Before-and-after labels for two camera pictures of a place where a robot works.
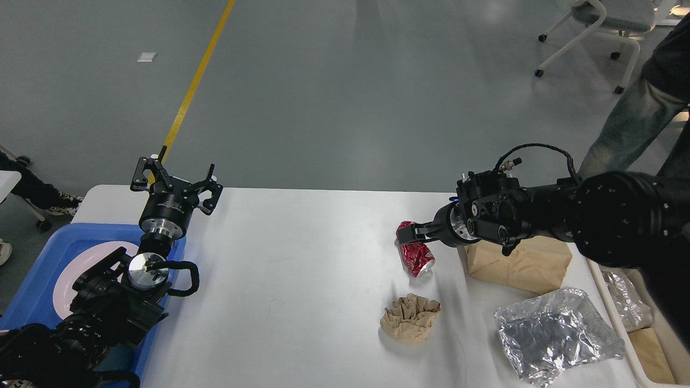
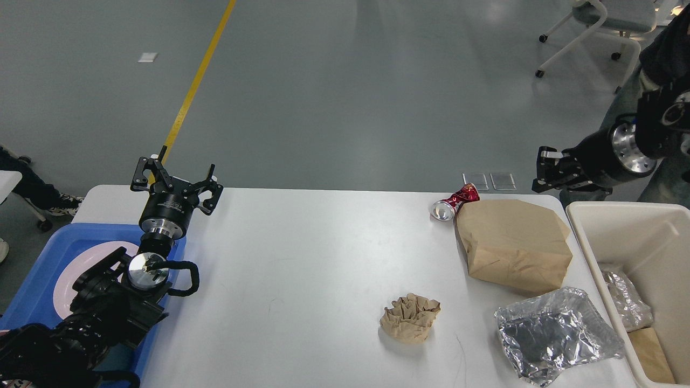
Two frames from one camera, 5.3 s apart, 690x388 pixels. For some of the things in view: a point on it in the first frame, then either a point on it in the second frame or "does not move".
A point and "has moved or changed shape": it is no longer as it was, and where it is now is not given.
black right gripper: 449,225 -> 616,155
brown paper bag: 538,264 does not move
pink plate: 63,293 does not move
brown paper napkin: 409,318 does not move
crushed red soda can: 416,257 has moved or changed shape
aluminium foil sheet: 545,335 does not move
